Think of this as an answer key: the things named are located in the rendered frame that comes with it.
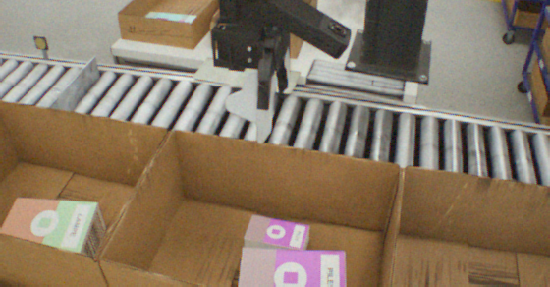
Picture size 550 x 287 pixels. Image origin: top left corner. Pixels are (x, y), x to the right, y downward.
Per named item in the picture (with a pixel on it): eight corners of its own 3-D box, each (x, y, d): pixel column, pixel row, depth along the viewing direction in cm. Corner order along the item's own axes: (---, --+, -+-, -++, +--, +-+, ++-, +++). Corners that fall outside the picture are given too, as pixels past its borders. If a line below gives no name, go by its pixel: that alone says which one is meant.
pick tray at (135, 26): (237, 0, 195) (236, -24, 189) (193, 50, 167) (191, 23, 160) (170, -7, 202) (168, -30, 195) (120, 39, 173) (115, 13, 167)
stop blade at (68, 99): (100, 80, 160) (95, 55, 154) (20, 179, 126) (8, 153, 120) (99, 80, 160) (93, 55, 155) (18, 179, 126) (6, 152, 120)
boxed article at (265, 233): (253, 231, 93) (252, 214, 90) (308, 242, 91) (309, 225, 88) (245, 255, 89) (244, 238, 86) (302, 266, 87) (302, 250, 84)
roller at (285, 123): (302, 106, 152) (302, 91, 149) (255, 247, 113) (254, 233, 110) (285, 103, 153) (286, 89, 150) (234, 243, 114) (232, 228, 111)
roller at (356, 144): (369, 116, 149) (371, 102, 145) (344, 262, 110) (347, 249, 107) (353, 113, 150) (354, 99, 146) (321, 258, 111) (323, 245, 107)
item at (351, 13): (425, 18, 192) (426, 11, 191) (415, 104, 150) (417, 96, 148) (183, -15, 214) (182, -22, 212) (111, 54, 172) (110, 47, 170)
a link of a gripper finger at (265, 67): (260, 104, 67) (267, 36, 65) (274, 106, 67) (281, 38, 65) (250, 110, 63) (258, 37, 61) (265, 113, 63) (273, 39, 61)
